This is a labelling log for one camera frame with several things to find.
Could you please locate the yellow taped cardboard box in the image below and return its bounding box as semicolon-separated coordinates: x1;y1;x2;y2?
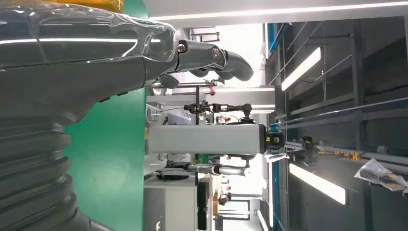
57;0;125;14

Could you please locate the grey pedestal robot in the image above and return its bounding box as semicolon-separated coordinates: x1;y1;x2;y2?
148;123;267;156

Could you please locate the yellow black rail device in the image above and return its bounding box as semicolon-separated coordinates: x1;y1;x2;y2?
298;136;321;167

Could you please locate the black robot head camera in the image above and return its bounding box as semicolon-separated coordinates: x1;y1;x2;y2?
265;129;287;151

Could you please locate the white wall light strip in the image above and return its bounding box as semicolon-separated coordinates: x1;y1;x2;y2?
150;1;408;22

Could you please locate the grey cabinet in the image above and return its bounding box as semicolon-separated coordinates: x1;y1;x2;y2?
143;176;198;231

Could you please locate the clear plastic wrapped bundle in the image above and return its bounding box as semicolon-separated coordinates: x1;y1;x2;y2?
354;158;408;196

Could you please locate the green top table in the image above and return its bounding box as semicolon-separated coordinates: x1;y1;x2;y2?
64;0;150;231

